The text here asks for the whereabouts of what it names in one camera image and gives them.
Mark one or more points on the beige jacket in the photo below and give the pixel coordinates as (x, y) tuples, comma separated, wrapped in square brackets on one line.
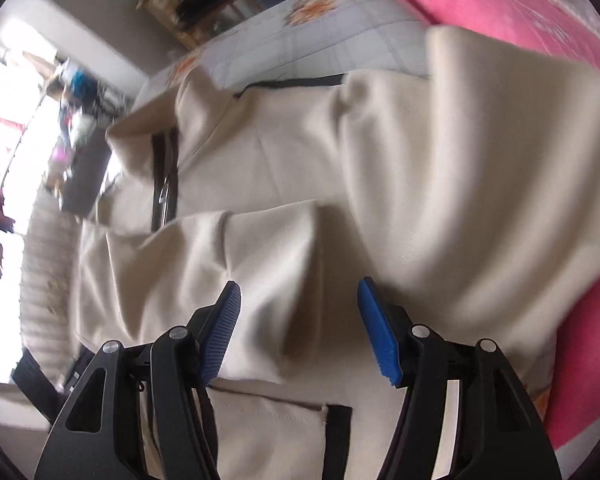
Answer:
[(305, 170)]

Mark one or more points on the wooden chair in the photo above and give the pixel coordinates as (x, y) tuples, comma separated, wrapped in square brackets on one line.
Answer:
[(162, 5)]

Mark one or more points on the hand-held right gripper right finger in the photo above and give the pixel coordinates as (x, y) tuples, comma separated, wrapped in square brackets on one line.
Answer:
[(380, 330)]

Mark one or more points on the pile of clutter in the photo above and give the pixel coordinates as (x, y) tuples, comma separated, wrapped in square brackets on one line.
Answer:
[(80, 95)]

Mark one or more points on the bed with floral sheet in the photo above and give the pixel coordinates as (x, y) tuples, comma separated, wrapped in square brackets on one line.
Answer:
[(340, 30)]

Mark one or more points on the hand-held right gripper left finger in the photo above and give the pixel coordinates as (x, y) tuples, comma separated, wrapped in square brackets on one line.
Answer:
[(220, 330)]

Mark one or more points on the dark low cabinet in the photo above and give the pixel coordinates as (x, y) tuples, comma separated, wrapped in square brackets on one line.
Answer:
[(85, 175)]

